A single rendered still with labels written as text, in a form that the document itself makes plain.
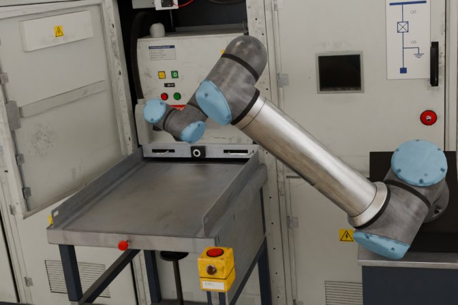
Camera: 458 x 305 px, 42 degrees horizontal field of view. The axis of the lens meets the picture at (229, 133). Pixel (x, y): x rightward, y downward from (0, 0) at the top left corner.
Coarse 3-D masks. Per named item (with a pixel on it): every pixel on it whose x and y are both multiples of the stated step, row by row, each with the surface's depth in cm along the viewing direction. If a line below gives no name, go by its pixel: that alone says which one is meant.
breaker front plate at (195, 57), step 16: (144, 48) 255; (176, 48) 250; (192, 48) 248; (208, 48) 246; (224, 48) 244; (144, 64) 257; (160, 64) 255; (176, 64) 252; (192, 64) 250; (208, 64) 248; (144, 80) 259; (160, 80) 257; (176, 80) 255; (192, 80) 252; (144, 96) 261; (160, 96) 259; (208, 128) 257; (224, 128) 254
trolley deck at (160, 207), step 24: (144, 168) 260; (168, 168) 256; (192, 168) 254; (216, 168) 251; (240, 168) 248; (264, 168) 246; (120, 192) 234; (144, 192) 232; (168, 192) 229; (192, 192) 227; (216, 192) 225; (96, 216) 213; (120, 216) 211; (144, 216) 209; (168, 216) 207; (192, 216) 205; (240, 216) 213; (48, 240) 207; (72, 240) 204; (96, 240) 201; (120, 240) 198; (144, 240) 195; (168, 240) 192; (192, 240) 190; (216, 240) 188
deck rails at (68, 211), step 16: (128, 160) 257; (256, 160) 246; (112, 176) 244; (128, 176) 250; (240, 176) 224; (80, 192) 221; (96, 192) 232; (224, 192) 206; (240, 192) 222; (64, 208) 211; (80, 208) 220; (224, 208) 206; (64, 224) 208; (208, 224) 191
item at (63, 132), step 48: (96, 0) 244; (0, 48) 208; (48, 48) 227; (96, 48) 250; (0, 96) 206; (48, 96) 229; (96, 96) 252; (48, 144) 230; (96, 144) 253; (48, 192) 231
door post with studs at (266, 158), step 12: (252, 0) 230; (252, 12) 232; (252, 24) 234; (264, 36) 233; (264, 72) 237; (264, 84) 239; (264, 96) 240; (264, 156) 248; (276, 180) 250; (276, 192) 251; (276, 204) 253; (276, 216) 255; (276, 228) 256; (276, 240) 258; (276, 252) 260; (276, 264) 261; (276, 276) 263
